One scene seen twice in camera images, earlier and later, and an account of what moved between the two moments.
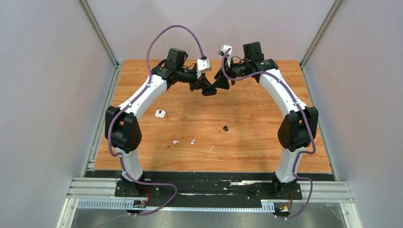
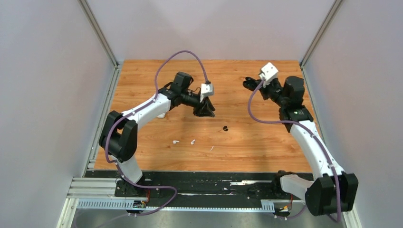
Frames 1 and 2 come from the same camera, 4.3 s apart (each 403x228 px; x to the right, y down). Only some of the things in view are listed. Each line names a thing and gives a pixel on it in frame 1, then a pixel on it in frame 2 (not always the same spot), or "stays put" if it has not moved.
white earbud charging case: [160, 114] stays put
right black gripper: [221, 81] -> [263, 89]
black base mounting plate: [207, 187] stays put
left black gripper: [201, 83] -> [204, 109]
